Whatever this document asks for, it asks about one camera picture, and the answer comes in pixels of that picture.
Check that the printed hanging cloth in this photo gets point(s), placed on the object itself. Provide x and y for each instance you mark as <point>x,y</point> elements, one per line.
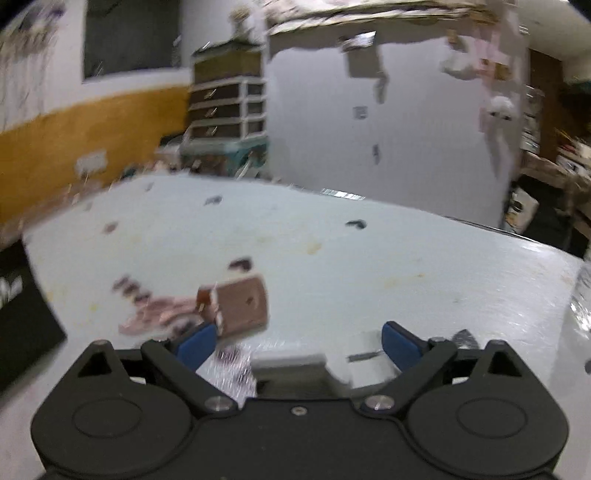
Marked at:
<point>383,14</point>

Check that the white plush toy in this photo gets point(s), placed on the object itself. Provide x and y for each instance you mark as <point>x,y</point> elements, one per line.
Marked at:
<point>502,108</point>

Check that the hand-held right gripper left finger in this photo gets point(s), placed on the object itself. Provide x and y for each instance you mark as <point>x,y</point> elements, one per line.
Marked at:
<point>196,344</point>

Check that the white drawer unit dark drawers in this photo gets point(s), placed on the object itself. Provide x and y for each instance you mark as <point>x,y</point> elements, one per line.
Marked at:
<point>226,108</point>

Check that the teal printed box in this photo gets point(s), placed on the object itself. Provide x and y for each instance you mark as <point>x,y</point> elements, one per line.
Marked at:
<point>221,154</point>

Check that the dark wall board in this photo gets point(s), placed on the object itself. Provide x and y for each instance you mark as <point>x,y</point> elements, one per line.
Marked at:
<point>131,37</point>

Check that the black box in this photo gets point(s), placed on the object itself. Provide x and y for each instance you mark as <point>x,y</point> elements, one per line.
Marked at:
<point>23,323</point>

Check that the white rectangular box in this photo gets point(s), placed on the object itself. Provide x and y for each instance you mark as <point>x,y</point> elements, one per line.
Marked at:
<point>355,364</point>

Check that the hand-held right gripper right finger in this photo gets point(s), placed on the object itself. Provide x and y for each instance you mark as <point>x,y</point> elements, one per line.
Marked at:
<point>401,350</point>

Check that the brown square block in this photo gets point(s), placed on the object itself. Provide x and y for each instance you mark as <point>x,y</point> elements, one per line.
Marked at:
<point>242,307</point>

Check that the metal wall bracket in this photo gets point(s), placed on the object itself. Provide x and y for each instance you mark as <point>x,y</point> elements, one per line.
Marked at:
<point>358,41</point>

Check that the glass fish tank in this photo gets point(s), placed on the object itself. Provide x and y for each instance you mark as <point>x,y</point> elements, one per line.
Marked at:
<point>228,62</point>

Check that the pink patterned item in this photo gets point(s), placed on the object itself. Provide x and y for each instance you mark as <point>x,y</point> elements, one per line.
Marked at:
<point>157,316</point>

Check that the white wall socket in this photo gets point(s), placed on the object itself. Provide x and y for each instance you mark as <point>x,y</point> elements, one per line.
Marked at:
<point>92,162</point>

